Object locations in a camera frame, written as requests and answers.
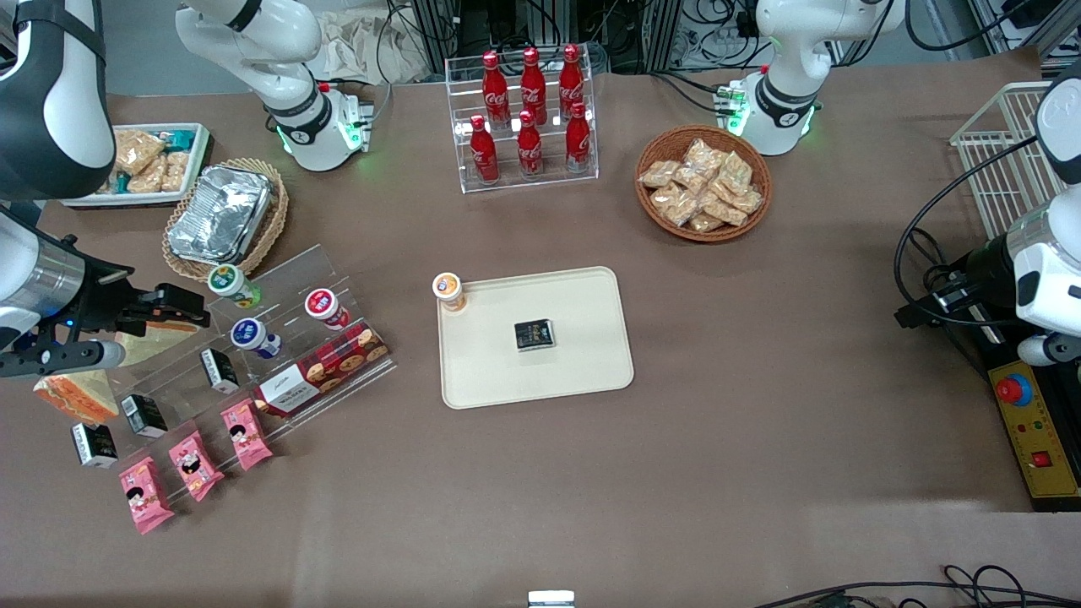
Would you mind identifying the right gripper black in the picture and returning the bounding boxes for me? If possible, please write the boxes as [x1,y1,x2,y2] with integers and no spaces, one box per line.
[61,243,212,340]

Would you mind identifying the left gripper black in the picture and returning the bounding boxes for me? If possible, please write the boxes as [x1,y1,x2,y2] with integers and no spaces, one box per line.
[894,239,1019,332]

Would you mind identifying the triangle sandwich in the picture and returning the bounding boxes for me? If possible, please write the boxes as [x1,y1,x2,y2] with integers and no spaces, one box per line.
[112,319,202,366]
[32,370,121,426]

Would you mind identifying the white rectangular snack tray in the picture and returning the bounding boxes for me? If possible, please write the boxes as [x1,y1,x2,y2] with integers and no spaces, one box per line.
[61,122,212,209]

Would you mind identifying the beige plastic serving tray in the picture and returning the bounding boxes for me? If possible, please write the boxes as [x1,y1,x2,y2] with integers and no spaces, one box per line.
[437,266,635,410]

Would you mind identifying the green lid drink cup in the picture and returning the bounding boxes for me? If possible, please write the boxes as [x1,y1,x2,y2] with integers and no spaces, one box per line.
[208,263,263,310]

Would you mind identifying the small black carton box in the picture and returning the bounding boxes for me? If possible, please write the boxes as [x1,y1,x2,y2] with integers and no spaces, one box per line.
[200,348,242,395]
[121,394,168,438]
[71,424,119,468]
[514,319,557,352]

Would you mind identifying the blue lid drink cup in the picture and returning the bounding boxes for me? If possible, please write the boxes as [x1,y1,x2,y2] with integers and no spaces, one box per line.
[231,318,283,360]

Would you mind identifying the clear acrylic tiered stand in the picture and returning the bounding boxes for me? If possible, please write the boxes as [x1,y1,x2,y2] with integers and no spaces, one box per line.
[34,245,398,508]

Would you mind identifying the aluminium foil container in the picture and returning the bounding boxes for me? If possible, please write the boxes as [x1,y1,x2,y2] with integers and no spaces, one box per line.
[167,165,273,264]

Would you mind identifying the oval wicker basket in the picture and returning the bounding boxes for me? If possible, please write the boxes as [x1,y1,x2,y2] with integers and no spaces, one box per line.
[162,158,290,282]

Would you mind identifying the pink snack pack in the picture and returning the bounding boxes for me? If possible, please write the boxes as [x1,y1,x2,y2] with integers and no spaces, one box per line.
[168,429,225,503]
[220,399,274,471]
[118,456,176,535]

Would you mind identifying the red lid drink cup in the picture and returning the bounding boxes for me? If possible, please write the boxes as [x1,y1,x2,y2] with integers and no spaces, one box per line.
[304,288,350,330]

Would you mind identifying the red cookie box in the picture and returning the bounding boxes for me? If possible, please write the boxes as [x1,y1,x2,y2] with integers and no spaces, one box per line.
[253,321,391,419]

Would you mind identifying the yellow black control box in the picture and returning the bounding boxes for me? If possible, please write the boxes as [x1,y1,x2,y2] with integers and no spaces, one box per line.
[950,321,1081,513]

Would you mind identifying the orange lid drink cup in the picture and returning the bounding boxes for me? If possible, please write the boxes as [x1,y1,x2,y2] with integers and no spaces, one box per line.
[432,272,468,313]

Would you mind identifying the round wicker basket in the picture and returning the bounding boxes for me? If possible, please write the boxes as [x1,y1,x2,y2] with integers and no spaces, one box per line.
[635,125,773,243]

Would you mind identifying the white crumpled cloth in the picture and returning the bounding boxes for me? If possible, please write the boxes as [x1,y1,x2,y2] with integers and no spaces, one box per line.
[319,10,427,85]

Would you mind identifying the red cola bottle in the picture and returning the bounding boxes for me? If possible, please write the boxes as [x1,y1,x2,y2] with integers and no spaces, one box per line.
[565,102,592,174]
[470,115,500,184]
[481,51,510,128]
[520,47,548,126]
[517,110,544,178]
[559,44,585,119]

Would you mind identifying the aluminium equipment rack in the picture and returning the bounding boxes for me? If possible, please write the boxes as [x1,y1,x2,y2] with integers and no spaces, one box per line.
[410,0,676,75]

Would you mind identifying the clear acrylic bottle rack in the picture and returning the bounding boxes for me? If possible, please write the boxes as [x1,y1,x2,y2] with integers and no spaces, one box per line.
[445,52,600,195]

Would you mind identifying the black power cord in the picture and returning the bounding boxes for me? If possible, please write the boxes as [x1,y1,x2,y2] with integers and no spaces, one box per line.
[908,224,964,296]

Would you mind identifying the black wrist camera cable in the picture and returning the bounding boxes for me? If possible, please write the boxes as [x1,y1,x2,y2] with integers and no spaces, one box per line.
[894,135,1041,326]

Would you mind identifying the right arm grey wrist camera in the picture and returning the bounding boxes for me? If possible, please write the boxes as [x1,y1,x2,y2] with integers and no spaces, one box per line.
[0,338,128,377]

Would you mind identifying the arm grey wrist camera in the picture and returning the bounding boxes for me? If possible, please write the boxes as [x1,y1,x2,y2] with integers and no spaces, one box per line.
[1017,333,1081,366]
[0,338,128,377]

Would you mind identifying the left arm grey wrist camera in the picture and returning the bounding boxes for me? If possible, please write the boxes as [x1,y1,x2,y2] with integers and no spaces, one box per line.
[1017,333,1081,366]

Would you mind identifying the white wire basket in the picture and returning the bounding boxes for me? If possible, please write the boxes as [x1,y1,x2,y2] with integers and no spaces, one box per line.
[950,82,1067,242]

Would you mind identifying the black floor cable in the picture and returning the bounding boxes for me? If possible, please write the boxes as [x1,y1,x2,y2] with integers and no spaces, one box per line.
[752,564,1081,608]

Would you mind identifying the black base cable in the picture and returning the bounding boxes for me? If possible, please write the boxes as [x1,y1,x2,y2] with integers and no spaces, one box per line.
[359,8,398,140]
[646,70,744,115]

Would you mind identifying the aluminium frame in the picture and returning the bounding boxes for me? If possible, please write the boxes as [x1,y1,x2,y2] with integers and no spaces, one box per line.
[967,0,1081,60]

